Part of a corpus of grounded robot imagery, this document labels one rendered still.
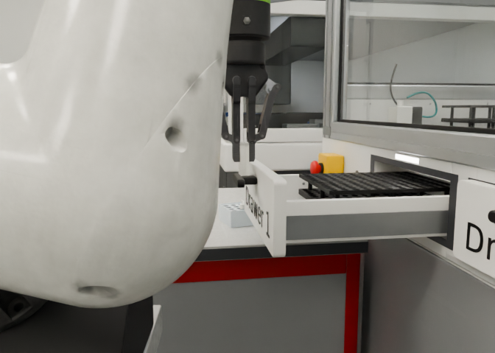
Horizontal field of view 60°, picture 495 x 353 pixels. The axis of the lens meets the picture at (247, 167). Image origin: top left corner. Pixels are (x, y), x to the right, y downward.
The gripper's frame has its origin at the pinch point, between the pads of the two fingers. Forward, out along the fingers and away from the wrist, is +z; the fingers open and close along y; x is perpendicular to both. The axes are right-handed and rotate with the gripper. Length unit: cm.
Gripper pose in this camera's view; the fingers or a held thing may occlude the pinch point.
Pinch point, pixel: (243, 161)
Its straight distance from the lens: 74.7
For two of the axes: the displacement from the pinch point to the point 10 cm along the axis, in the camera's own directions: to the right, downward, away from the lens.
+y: -9.9, 0.2, -1.4
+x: 1.5, 1.3, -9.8
